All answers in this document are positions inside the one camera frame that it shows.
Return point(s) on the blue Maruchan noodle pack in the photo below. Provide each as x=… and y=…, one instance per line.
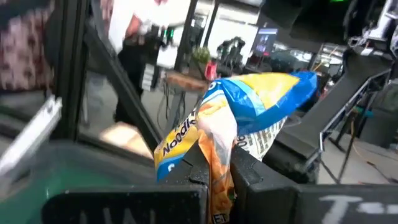
x=258, y=99

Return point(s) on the background black robot arm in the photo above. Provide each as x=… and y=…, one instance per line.
x=231, y=56

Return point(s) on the small lit monitor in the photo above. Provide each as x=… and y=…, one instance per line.
x=264, y=42

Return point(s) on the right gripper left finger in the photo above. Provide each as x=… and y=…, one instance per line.
x=124, y=205

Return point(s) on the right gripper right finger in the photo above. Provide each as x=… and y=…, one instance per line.
x=280, y=202

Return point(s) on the dark table with metal edge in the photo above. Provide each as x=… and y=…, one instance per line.
x=311, y=124

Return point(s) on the small red container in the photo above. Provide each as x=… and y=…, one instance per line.
x=211, y=71

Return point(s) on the green table mat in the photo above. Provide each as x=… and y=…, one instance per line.
x=77, y=174

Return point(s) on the silver metal bar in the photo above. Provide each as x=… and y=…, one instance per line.
x=31, y=137

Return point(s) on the background wooden table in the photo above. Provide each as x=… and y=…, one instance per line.
x=186, y=81

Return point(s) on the small background potted plant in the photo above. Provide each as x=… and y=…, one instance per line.
x=200, y=56

